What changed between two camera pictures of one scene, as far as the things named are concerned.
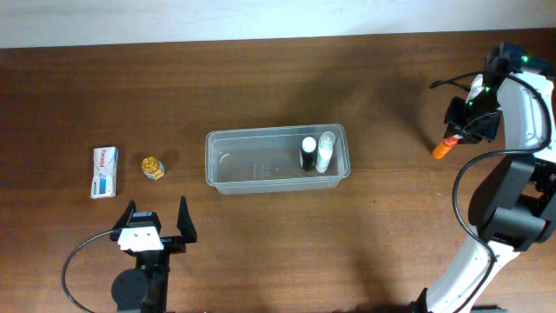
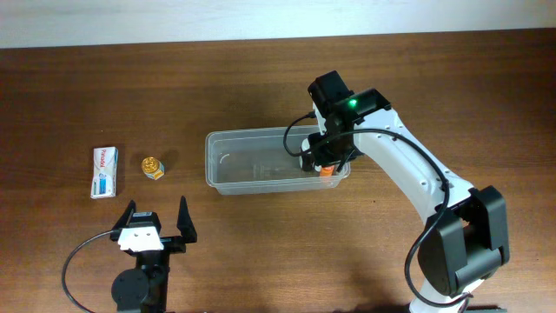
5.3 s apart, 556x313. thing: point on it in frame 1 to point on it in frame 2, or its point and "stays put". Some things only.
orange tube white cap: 445,146 to 327,170
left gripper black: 172,240 stays put
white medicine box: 103,183 stays put
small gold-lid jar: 152,168 stays put
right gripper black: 471,123 to 331,157
